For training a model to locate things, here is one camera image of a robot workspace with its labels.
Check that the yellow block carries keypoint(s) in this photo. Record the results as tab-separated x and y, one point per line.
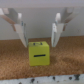
39	53

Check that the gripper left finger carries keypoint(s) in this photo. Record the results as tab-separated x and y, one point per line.
19	28

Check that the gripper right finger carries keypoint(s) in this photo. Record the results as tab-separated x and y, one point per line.
56	30

